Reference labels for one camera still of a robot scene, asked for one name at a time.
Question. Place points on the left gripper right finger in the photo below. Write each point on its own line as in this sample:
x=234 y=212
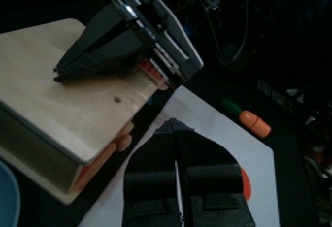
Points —
x=211 y=185

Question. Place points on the white cutting board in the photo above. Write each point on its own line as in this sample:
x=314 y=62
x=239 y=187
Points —
x=207 y=124

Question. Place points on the orange toy carrot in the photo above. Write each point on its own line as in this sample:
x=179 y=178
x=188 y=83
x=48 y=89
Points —
x=255 y=124

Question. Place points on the orange drawer with knob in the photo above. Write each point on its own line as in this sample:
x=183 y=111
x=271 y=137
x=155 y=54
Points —
x=96 y=163

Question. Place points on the light blue bowl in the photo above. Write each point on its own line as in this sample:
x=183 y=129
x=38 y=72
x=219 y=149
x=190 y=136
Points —
x=8 y=195

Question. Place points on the wooden drawer box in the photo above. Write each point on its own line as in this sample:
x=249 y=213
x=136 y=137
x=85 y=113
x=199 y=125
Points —
x=64 y=108

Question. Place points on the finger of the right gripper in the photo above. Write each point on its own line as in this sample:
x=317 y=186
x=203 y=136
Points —
x=112 y=56
x=99 y=27

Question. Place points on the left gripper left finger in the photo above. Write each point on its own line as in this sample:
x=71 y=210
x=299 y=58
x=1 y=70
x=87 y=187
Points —
x=151 y=179

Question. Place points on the red dough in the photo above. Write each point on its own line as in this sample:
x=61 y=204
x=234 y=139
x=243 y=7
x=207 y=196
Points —
x=246 y=185

